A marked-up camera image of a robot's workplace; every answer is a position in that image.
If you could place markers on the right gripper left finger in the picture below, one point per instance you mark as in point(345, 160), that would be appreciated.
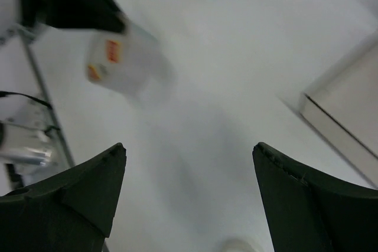
point(70, 211)

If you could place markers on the wide clear tape roll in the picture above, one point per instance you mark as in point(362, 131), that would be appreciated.
point(132, 64)

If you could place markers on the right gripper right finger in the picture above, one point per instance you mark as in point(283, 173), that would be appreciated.
point(309, 210)

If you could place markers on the small white tape roll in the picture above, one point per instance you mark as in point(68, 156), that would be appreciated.
point(238, 245)

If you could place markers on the transparent grey drawer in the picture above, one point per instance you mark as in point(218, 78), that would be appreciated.
point(341, 106)

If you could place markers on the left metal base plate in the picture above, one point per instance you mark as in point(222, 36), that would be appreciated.
point(27, 139)

